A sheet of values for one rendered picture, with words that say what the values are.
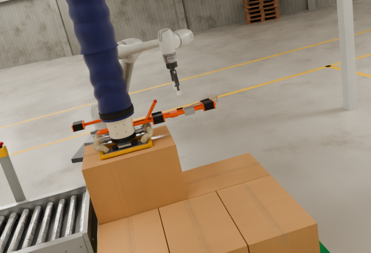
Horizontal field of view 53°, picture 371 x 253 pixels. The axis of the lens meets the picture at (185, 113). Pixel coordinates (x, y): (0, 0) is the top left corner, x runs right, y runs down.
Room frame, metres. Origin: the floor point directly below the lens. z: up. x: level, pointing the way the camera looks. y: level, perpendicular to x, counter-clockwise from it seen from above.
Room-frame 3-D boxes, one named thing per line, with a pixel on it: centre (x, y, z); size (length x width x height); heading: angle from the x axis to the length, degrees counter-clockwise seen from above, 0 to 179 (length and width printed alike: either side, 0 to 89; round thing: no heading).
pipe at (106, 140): (2.31, 0.44, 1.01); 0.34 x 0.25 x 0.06; 97
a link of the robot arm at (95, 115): (2.98, 0.68, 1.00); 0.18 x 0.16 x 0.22; 135
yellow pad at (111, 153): (2.21, 0.42, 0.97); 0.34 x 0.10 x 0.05; 97
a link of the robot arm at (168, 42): (2.38, 0.01, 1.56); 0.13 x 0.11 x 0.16; 136
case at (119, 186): (2.31, 0.42, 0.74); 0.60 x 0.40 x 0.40; 98
